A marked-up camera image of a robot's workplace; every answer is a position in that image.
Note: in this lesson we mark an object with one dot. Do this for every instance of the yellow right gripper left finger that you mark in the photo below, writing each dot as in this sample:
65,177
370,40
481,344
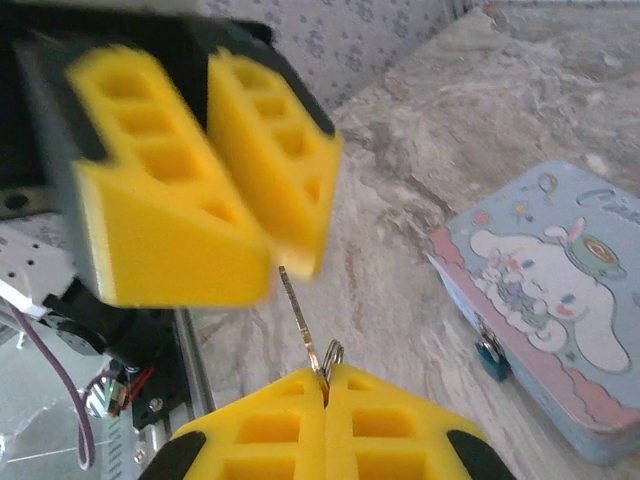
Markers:
260,430

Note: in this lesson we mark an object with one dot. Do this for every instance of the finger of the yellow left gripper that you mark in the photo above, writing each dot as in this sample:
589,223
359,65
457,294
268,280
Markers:
295,215
175,250

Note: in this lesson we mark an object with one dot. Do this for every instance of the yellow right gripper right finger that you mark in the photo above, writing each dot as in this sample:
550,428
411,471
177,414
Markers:
400,435

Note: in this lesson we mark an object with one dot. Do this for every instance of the small silver key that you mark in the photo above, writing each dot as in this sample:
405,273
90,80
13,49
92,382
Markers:
297,311

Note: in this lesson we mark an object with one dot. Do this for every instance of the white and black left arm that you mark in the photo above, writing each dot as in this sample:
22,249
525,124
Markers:
95,335

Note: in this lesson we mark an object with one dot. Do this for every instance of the small teal padlock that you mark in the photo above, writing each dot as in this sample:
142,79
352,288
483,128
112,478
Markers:
493,366

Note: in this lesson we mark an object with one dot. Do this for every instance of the blue cartoon tin box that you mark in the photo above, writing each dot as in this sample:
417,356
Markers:
540,280

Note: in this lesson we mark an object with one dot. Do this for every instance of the long aluminium base rail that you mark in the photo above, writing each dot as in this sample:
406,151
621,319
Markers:
192,360

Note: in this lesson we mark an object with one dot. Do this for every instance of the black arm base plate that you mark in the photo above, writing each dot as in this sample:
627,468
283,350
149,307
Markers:
152,407

